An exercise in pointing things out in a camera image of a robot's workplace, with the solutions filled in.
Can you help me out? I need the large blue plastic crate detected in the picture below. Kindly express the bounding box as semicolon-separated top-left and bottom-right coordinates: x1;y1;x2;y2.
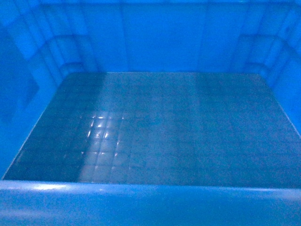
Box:
0;0;301;226

